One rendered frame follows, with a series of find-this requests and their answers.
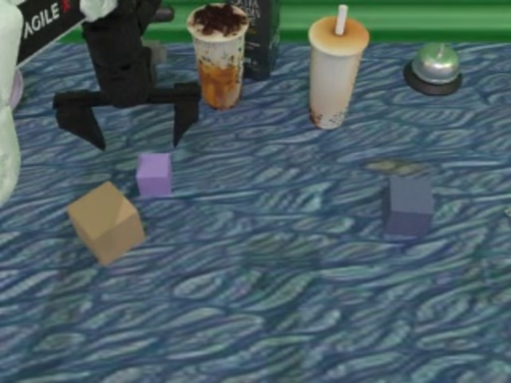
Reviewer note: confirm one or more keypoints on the small purple cube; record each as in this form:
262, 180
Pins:
153, 174

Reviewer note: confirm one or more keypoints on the tan wooden cube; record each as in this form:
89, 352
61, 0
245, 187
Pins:
105, 223

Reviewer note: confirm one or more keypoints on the dark blue-grey block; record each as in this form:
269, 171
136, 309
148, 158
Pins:
408, 207

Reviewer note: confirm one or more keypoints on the chocolate-topped drink cup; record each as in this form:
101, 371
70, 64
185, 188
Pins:
219, 56

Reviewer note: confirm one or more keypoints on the dark carton box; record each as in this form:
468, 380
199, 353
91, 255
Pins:
261, 40

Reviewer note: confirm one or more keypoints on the milk tea cup with straw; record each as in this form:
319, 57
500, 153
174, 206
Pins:
335, 72

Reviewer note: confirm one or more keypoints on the blue wave-pattern tablecloth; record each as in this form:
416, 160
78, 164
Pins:
279, 259

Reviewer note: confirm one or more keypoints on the silver service bell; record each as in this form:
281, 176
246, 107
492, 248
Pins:
434, 69

